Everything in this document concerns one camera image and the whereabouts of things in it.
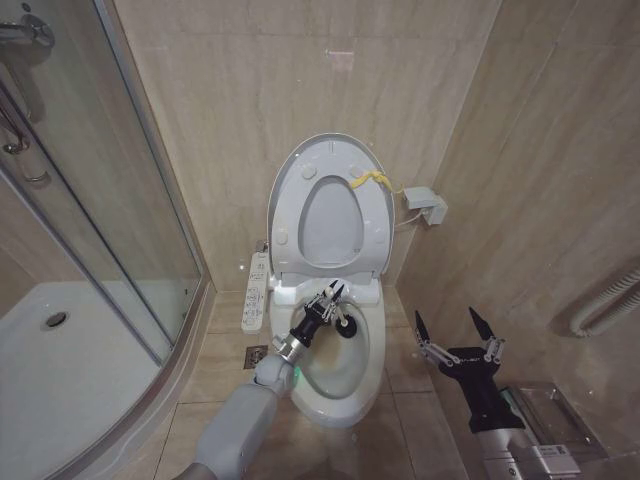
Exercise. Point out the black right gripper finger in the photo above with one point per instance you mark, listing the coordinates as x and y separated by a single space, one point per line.
487 337
430 345

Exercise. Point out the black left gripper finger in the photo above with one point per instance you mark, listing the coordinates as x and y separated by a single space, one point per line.
334 306
320 298

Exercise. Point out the white toilet brush black head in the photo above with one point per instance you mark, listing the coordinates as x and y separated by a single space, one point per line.
345 324

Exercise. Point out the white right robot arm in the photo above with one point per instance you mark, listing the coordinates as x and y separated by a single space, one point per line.
530 457

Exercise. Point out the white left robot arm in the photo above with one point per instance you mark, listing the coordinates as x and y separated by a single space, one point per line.
235 425

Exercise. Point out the white ceramic toilet bowl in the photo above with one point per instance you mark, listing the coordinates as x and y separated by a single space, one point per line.
372 360

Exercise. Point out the white toilet lid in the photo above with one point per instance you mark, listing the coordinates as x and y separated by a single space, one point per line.
330 220

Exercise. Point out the white bidet control panel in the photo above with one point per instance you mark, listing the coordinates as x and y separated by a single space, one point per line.
255 295

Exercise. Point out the square metal floor drain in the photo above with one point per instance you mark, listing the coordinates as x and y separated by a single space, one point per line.
256 357

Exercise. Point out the small chrome water valve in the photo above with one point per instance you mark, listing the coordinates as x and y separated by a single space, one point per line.
261 245

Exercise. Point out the clear plastic box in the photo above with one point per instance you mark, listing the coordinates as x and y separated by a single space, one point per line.
555 415

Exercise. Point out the white ribbed pipe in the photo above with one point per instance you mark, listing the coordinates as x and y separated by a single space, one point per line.
607 305

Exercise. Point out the round chrome shower drain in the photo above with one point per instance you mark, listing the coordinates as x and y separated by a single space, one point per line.
56 319

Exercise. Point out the white shower tray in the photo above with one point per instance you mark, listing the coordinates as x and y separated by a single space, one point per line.
60 380

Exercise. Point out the chrome shower faucet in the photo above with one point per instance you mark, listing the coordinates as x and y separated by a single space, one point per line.
30 27

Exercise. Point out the grey wall socket box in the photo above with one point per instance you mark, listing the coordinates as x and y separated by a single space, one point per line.
422 200

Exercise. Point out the curved glass shower enclosure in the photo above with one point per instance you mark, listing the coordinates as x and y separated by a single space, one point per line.
125 175

